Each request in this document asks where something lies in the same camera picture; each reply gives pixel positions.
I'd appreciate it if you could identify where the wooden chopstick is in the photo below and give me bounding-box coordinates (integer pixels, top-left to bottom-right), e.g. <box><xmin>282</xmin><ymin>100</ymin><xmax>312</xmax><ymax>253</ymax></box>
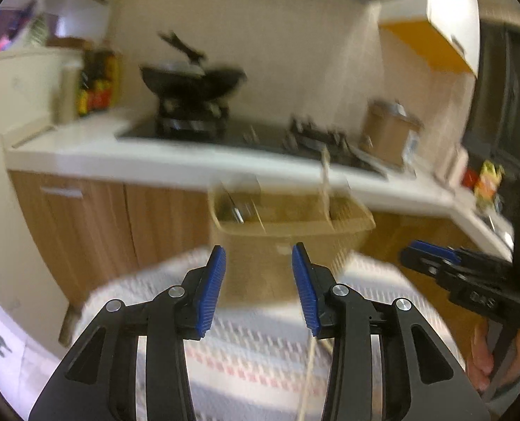
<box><xmin>320</xmin><ymin>146</ymin><xmax>331</xmax><ymax>222</ymax></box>
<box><xmin>296</xmin><ymin>336</ymin><xmax>317</xmax><ymax>421</ymax></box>

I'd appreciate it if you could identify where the white kitchen countertop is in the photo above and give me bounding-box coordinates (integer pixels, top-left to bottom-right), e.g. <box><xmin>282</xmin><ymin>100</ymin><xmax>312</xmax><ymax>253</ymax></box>
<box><xmin>0</xmin><ymin>109</ymin><xmax>512</xmax><ymax>260</ymax></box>

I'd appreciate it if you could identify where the person's right hand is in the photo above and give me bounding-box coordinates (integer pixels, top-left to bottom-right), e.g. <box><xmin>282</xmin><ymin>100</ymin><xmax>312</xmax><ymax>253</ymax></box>
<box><xmin>465</xmin><ymin>319</ymin><xmax>520</xmax><ymax>397</ymax></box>

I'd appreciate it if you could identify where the yellow oil bottle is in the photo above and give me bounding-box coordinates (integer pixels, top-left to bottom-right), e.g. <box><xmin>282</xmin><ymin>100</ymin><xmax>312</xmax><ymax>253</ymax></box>
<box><xmin>474</xmin><ymin>160</ymin><xmax>505</xmax><ymax>211</ymax></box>

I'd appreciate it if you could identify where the striped woven table mat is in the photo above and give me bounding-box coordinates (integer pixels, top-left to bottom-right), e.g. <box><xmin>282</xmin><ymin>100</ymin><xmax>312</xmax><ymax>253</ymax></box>
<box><xmin>70</xmin><ymin>247</ymin><xmax>464</xmax><ymax>420</ymax></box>

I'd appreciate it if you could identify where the dark window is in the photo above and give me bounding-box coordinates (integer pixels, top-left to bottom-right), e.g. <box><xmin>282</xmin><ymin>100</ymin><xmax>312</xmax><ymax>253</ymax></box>
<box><xmin>462</xmin><ymin>20</ymin><xmax>520</xmax><ymax>170</ymax></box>

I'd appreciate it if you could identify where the brown rice cooker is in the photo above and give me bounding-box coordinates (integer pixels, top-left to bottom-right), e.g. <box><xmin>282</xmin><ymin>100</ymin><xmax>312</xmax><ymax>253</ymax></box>
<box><xmin>358</xmin><ymin>99</ymin><xmax>424</xmax><ymax>170</ymax></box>

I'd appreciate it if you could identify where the beige plastic utensil basket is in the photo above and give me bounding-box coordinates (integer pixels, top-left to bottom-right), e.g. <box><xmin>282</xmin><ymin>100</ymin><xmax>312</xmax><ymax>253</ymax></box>
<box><xmin>208</xmin><ymin>182</ymin><xmax>376</xmax><ymax>308</ymax></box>

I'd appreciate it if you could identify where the black gas stove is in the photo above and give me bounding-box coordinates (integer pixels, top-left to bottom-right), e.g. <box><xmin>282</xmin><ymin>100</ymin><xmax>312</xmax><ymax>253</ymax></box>
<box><xmin>116</xmin><ymin>100</ymin><xmax>386</xmax><ymax>179</ymax></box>

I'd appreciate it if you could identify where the sauce bottles group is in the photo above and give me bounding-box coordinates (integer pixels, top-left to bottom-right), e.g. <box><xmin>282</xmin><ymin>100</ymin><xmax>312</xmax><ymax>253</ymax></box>
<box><xmin>76</xmin><ymin>43</ymin><xmax>122</xmax><ymax>117</ymax></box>

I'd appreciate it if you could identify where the black wok with lid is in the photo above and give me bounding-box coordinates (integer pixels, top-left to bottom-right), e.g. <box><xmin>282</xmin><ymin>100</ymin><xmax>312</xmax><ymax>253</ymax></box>
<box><xmin>139</xmin><ymin>32</ymin><xmax>248</xmax><ymax>102</ymax></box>

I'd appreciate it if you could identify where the white yellow wall cabinet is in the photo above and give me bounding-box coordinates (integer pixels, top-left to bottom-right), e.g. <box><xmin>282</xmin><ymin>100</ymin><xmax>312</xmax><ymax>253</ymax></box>
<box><xmin>378</xmin><ymin>0</ymin><xmax>480</xmax><ymax>75</ymax></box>

